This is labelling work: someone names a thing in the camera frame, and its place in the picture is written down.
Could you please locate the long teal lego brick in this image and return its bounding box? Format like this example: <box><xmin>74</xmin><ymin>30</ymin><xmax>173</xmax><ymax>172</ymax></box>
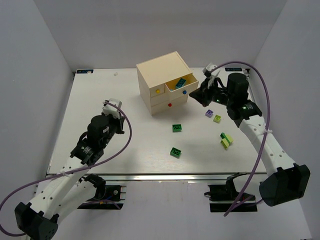
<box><xmin>175</xmin><ymin>78</ymin><xmax>187</xmax><ymax>89</ymax></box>

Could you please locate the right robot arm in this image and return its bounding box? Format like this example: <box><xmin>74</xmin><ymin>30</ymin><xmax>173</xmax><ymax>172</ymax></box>
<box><xmin>189</xmin><ymin>71</ymin><xmax>311</xmax><ymax>207</ymax></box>

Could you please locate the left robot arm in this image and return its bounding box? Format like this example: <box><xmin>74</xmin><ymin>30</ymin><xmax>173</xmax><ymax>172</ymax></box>
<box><xmin>14</xmin><ymin>114</ymin><xmax>125</xmax><ymax>240</ymax></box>

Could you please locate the lime lego brick right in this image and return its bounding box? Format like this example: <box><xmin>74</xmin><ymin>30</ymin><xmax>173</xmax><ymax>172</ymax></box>
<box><xmin>213</xmin><ymin>114</ymin><xmax>221</xmax><ymax>123</ymax></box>

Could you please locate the cream drawer cabinet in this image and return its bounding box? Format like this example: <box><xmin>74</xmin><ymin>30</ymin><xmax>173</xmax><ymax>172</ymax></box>
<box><xmin>136</xmin><ymin>51</ymin><xmax>193</xmax><ymax>113</ymax></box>

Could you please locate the green lego brick near cabinet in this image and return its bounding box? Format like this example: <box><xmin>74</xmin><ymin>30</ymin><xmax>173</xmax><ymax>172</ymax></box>
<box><xmin>172</xmin><ymin>124</ymin><xmax>182</xmax><ymax>133</ymax></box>

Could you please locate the cream drawer, yellow knob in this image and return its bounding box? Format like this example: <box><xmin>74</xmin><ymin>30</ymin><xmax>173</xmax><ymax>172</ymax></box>
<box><xmin>149</xmin><ymin>83</ymin><xmax>165</xmax><ymax>98</ymax></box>

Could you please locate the green and lime lego stack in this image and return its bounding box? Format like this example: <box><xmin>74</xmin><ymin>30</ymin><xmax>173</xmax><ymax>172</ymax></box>
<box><xmin>220</xmin><ymin>132</ymin><xmax>234</xmax><ymax>150</ymax></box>

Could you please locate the green lego brick front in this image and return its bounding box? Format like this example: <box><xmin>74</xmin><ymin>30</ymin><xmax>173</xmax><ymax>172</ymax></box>
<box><xmin>170</xmin><ymin>147</ymin><xmax>182</xmax><ymax>159</ymax></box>

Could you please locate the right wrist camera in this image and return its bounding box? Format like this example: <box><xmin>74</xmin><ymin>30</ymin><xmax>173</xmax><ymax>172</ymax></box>
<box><xmin>202</xmin><ymin>63</ymin><xmax>221</xmax><ymax>89</ymax></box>

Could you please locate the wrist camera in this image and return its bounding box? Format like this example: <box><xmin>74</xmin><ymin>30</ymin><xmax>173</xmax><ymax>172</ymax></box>
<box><xmin>102</xmin><ymin>98</ymin><xmax>122</xmax><ymax>120</ymax></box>
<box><xmin>202</xmin><ymin>63</ymin><xmax>221</xmax><ymax>89</ymax></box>

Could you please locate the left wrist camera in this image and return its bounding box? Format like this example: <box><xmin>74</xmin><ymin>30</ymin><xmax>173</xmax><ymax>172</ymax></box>
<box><xmin>102</xmin><ymin>98</ymin><xmax>122</xmax><ymax>120</ymax></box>

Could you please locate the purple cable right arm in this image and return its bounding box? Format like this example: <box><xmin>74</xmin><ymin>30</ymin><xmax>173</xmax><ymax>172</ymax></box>
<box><xmin>209</xmin><ymin>61</ymin><xmax>272</xmax><ymax>217</ymax></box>

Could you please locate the aluminium table rail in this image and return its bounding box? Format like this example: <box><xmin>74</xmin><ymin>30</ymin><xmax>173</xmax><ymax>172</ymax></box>
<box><xmin>46</xmin><ymin>172</ymin><xmax>268</xmax><ymax>182</ymax></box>

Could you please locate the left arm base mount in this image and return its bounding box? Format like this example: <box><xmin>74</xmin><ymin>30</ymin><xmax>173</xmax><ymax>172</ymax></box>
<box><xmin>77</xmin><ymin>174</ymin><xmax>126</xmax><ymax>210</ymax></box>

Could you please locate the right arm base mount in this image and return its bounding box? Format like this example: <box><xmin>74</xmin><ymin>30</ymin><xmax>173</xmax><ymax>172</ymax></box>
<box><xmin>204</xmin><ymin>172</ymin><xmax>258</xmax><ymax>213</ymax></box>

